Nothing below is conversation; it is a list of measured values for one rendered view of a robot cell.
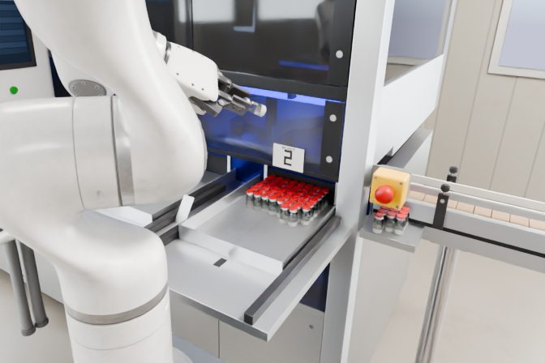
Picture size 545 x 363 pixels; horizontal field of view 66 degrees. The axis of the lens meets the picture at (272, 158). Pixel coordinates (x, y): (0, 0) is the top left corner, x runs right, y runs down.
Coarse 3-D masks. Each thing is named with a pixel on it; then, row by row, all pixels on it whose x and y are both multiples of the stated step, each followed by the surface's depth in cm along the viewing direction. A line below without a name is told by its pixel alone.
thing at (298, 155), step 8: (280, 144) 103; (280, 152) 104; (288, 152) 103; (296, 152) 102; (272, 160) 106; (280, 160) 105; (288, 160) 103; (296, 160) 102; (288, 168) 104; (296, 168) 103
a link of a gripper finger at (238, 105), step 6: (234, 96) 72; (222, 102) 70; (228, 102) 71; (234, 102) 73; (240, 102) 73; (246, 102) 74; (222, 108) 71; (228, 108) 73; (234, 108) 73; (240, 108) 74; (246, 108) 75; (240, 114) 76
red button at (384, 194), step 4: (380, 188) 90; (384, 188) 90; (388, 188) 90; (376, 192) 91; (380, 192) 90; (384, 192) 89; (388, 192) 89; (392, 192) 90; (376, 196) 91; (380, 196) 90; (384, 196) 90; (388, 196) 89; (392, 196) 89; (380, 200) 90; (384, 200) 90; (388, 200) 90
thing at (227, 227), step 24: (240, 192) 111; (192, 216) 95; (216, 216) 102; (240, 216) 103; (264, 216) 103; (192, 240) 91; (216, 240) 87; (240, 240) 93; (264, 240) 93; (288, 240) 93; (264, 264) 82; (288, 264) 83
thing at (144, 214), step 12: (204, 180) 122; (216, 180) 115; (228, 180) 121; (192, 192) 107; (144, 204) 107; (156, 204) 107; (168, 204) 107; (180, 204) 104; (132, 216) 99; (144, 216) 97; (156, 216) 97
